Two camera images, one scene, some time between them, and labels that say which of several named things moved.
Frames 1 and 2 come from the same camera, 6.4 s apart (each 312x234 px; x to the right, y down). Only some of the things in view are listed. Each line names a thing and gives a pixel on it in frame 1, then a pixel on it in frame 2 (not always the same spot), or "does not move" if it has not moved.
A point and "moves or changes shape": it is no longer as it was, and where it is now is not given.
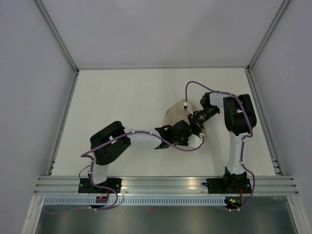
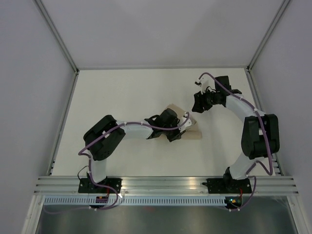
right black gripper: (196, 126) -> (199, 102)
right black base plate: (232, 185) does not move
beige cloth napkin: (175, 114) moves or changes shape
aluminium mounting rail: (285, 185) does not move
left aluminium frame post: (45, 15) does not move
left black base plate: (86, 186) does not move
